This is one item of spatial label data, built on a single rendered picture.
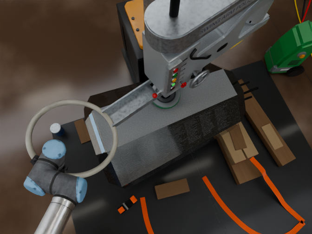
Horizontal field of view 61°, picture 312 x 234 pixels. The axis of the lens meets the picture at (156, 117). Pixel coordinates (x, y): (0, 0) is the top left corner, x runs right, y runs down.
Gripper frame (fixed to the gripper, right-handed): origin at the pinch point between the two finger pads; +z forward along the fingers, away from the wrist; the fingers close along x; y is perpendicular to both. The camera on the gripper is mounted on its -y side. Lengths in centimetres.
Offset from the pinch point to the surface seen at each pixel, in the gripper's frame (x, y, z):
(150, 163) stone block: 49, 50, 32
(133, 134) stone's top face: 54, 29, 16
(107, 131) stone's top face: 50, 12, 21
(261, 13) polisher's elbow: 117, 64, -69
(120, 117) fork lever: 47, 17, -7
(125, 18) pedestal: 145, -22, 2
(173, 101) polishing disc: 82, 44, -3
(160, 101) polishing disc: 79, 36, 0
